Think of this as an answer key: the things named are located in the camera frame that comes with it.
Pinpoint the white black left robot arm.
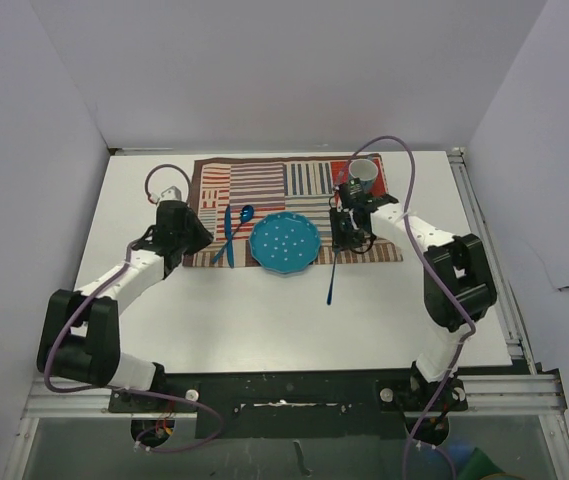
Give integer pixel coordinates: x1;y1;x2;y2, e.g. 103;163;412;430
36;200;213;411

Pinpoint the blue polka dot plate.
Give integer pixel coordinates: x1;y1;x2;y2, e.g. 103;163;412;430
248;211;321;275

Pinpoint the aluminium front frame rail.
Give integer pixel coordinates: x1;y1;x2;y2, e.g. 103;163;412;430
22;374;567;419

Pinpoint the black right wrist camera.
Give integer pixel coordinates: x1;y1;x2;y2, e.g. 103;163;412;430
338;178;368;208

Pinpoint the blue metallic knife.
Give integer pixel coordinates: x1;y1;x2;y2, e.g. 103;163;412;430
224;205;235;268

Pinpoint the aluminium frame rail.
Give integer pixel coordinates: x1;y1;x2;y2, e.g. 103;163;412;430
447;147;539;375
22;374;567;419

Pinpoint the striped patchwork placemat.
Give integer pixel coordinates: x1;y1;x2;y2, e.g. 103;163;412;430
181;152;404;268

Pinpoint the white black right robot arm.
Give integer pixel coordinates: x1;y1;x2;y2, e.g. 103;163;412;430
328;195;497;409

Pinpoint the white blue mug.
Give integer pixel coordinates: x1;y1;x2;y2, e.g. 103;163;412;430
348;158;379;193

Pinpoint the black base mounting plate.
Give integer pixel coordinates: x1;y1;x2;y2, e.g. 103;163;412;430
108;369;468;439

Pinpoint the aluminium right frame rail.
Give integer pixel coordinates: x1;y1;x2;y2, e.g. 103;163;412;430
447;147;539;375

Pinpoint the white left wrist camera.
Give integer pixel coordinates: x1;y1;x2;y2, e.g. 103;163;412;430
157;186;183;202

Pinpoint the green object bottom corner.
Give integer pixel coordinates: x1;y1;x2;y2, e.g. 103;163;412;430
456;448;505;480

